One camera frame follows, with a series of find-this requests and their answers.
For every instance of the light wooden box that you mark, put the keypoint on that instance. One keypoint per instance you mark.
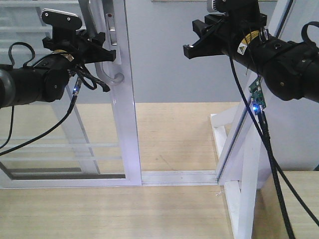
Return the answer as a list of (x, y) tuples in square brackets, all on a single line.
[(268, 222)]

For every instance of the white door frame post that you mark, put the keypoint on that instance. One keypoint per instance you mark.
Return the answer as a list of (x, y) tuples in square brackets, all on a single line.
[(296, 120)]

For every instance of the green circuit board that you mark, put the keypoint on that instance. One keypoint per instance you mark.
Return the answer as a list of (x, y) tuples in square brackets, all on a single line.
[(257, 97)]

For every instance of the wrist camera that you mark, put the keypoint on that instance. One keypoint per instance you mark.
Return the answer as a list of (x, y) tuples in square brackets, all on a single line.
[(227, 5), (61, 19)]

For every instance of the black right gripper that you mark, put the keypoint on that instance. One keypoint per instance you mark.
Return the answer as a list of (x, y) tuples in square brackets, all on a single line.
[(236, 33)]

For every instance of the aluminium door floor track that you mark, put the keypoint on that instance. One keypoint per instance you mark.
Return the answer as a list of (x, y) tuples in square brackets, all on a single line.
[(179, 178)]

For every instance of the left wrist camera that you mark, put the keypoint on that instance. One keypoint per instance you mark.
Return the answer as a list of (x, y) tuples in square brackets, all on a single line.
[(61, 19)]

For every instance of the white framed sliding glass door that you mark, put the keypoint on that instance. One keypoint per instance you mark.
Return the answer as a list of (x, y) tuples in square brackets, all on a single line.
[(88, 138)]

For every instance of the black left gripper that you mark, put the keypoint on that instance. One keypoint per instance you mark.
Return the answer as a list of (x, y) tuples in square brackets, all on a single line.
[(84, 49)]

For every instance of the white triangular support brace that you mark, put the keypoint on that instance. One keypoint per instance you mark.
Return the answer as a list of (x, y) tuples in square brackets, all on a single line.
[(238, 148)]

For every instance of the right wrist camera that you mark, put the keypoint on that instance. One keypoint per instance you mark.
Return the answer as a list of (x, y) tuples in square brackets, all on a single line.
[(227, 5)]

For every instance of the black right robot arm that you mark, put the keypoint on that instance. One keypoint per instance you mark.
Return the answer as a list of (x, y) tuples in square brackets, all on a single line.
[(290, 70)]

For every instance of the light wooden floor platform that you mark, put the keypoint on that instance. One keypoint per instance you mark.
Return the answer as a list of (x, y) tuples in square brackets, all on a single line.
[(173, 136)]

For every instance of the grey curved door handle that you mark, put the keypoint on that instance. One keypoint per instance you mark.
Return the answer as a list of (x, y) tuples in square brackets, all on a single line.
[(106, 70)]

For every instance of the door lock latch plate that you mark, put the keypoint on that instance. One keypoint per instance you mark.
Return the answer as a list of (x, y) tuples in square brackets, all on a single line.
[(111, 28)]

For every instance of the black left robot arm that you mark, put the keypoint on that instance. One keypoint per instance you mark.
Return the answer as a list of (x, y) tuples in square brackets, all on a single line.
[(47, 78)]

